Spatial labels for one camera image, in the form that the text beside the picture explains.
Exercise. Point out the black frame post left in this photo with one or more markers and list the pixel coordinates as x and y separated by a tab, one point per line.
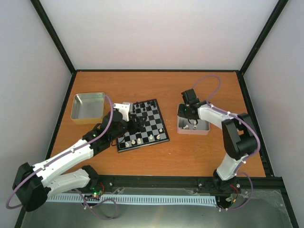
53	34

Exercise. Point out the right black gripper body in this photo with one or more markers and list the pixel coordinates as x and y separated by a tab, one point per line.
184	114

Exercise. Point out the empty silver metal tin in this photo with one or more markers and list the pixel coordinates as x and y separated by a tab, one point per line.
88	108

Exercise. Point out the light blue cable duct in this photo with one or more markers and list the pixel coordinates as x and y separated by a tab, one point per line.
124	199

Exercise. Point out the black frame post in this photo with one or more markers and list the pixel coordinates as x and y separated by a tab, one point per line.
53	34
280	5

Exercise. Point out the black chess piece set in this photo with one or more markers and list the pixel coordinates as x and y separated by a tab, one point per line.
145	108

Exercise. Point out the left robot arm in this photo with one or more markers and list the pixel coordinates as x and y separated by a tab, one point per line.
34	184

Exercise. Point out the black and silver chessboard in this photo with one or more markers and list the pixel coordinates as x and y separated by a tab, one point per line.
150	125

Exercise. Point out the black frame post right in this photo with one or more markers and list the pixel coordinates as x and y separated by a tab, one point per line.
280	5

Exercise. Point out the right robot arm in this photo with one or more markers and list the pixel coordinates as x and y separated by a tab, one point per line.
239	136

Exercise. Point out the pink tin with white pieces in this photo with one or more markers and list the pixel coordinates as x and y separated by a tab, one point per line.
194	127

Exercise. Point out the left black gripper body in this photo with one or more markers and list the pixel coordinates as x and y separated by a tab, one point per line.
134	129

